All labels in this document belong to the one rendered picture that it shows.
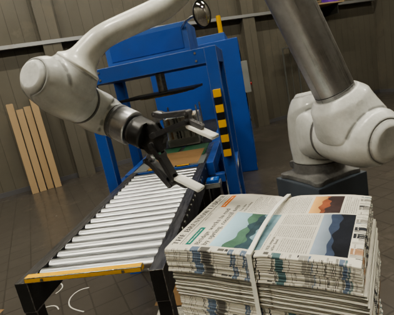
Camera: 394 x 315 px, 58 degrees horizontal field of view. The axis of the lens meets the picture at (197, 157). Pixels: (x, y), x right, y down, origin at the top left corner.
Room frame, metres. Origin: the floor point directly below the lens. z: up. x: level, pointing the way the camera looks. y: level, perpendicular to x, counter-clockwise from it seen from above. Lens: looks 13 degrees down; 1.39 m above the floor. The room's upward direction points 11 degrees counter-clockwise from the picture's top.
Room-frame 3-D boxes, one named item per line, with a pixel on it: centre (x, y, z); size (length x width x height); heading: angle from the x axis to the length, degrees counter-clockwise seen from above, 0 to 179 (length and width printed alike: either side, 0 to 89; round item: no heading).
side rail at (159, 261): (1.72, 0.09, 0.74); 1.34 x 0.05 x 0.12; 170
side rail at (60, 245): (1.80, 0.58, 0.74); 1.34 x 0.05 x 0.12; 170
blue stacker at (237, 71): (5.43, -0.37, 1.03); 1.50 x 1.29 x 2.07; 170
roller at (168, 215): (1.57, 0.37, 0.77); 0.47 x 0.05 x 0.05; 80
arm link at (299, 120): (1.09, -0.38, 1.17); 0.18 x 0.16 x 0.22; 12
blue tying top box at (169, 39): (2.76, 0.16, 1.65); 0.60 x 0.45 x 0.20; 80
